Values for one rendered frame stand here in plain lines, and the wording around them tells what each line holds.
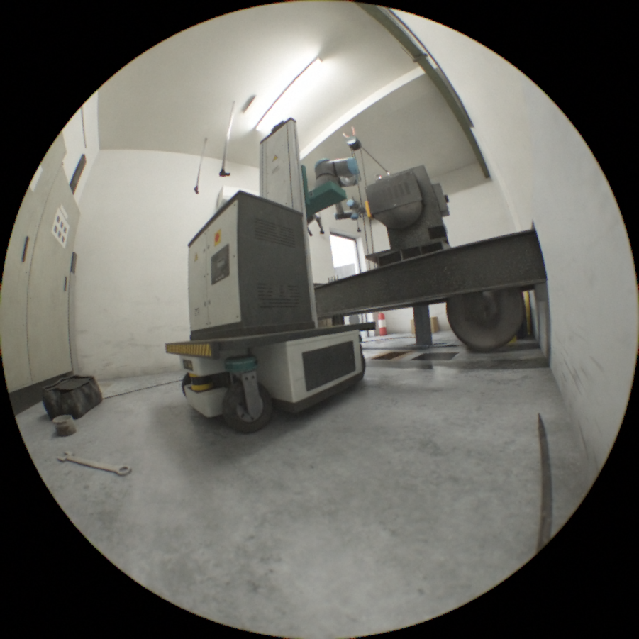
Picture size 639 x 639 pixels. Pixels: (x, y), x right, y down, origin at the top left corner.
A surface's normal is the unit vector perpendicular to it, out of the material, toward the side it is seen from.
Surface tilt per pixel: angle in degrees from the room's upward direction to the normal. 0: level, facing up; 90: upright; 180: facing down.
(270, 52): 180
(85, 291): 90
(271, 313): 90
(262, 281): 90
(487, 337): 90
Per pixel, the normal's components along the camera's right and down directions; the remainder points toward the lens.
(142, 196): 0.64, -0.09
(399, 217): -0.60, 0.04
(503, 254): -0.76, 0.07
